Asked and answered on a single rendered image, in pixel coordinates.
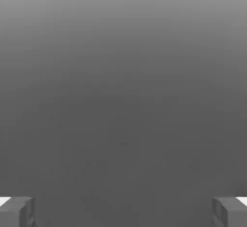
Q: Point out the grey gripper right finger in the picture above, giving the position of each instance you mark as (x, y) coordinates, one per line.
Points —
(232, 212)

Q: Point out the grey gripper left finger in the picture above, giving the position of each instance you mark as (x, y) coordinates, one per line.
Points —
(13, 212)

